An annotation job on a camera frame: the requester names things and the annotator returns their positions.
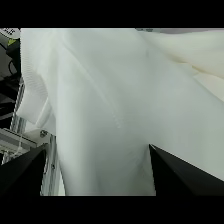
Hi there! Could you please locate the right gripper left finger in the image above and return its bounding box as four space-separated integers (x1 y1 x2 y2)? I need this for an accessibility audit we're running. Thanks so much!
0 143 48 197

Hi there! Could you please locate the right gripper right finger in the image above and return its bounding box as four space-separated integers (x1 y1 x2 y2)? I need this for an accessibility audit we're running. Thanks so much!
148 143 224 197

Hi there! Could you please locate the white long-sleeved shirt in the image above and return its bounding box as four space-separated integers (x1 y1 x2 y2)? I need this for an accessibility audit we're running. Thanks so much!
15 28 224 197

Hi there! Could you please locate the silver frame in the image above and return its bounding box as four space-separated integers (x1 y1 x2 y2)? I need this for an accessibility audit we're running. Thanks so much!
0 78 66 197

